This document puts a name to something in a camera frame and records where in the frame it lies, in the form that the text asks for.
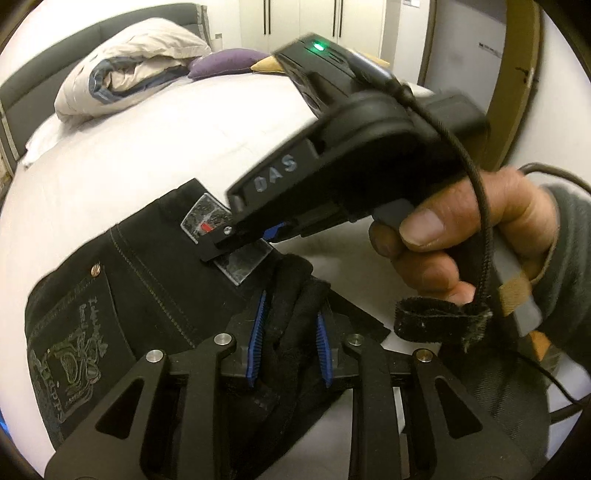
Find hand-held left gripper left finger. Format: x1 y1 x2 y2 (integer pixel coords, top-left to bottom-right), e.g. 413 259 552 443
44 291 269 480

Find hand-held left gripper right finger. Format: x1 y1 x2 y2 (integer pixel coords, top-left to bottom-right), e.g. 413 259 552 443
316 309 550 480

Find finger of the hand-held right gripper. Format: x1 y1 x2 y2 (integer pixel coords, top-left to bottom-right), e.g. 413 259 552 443
201 219 288 264

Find clear plastic garment tag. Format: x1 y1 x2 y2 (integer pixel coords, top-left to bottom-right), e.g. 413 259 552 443
179 193 274 286

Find black pants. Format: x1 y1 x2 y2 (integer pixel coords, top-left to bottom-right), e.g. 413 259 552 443
25 180 393 480

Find person's right forearm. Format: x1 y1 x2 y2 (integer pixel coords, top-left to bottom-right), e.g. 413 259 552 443
531 185 591 352

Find person's right hand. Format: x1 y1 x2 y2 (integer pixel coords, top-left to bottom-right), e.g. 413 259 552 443
369 166 559 305

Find yellow cushion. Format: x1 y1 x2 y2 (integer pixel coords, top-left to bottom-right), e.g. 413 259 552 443
250 53 391 75

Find bed with white sheet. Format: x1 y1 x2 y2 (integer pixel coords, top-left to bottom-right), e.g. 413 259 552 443
0 69 462 480

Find white wardrobe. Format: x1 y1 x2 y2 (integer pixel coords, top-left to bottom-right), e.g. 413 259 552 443
222 0 398 61

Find purple cushion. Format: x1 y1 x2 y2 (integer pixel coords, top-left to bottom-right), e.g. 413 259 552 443
187 47 273 80

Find grey textured cloth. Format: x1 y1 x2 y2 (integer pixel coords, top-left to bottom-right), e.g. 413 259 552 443
443 342 555 462

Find white bundled duvet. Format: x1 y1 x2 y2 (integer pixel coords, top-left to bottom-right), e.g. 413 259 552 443
54 18 213 125

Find white pillow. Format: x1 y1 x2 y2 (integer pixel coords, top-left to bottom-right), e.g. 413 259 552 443
21 113 88 167

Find grey padded headboard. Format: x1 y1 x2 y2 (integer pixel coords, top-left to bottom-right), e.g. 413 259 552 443
0 2 208 176

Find black velcro strap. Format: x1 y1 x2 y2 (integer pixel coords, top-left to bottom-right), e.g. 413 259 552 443
394 298 492 344

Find black cable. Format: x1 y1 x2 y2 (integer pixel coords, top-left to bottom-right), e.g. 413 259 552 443
346 51 591 421

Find wooden door frame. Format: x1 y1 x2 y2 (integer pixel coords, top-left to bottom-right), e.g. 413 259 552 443
485 0 543 171

